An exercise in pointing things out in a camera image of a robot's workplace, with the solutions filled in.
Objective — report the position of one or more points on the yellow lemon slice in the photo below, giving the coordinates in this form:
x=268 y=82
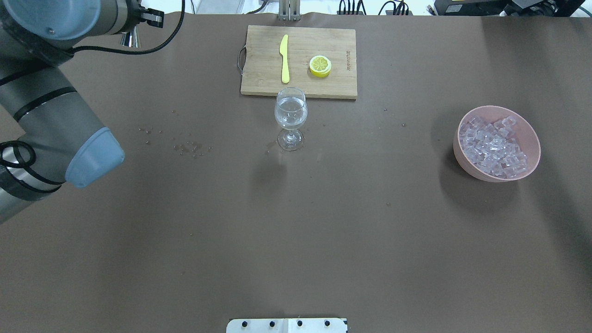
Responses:
x=320 y=66

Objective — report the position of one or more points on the pile of clear ice cubes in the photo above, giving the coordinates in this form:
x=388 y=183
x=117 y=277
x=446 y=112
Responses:
x=493 y=147

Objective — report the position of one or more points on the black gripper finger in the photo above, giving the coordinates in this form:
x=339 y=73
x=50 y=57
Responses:
x=152 y=17

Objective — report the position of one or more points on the pink bowl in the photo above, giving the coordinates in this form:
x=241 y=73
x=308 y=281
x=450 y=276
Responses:
x=525 y=135

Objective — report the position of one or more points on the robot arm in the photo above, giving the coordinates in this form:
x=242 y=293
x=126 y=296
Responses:
x=63 y=140

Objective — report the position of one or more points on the yellow plastic knife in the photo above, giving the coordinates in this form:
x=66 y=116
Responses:
x=283 y=51

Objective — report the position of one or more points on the clear wine glass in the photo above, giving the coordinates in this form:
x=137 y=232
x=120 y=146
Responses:
x=291 y=111

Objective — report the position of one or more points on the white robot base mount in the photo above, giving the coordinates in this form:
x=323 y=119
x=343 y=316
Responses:
x=288 y=325

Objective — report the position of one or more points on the bamboo cutting board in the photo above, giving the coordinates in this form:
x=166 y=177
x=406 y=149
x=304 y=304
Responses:
x=261 y=75

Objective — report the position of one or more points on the aluminium frame post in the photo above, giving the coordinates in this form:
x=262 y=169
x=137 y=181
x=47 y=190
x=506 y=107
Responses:
x=289 y=10

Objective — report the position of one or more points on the steel jigger cup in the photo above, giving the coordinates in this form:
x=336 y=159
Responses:
x=131 y=38

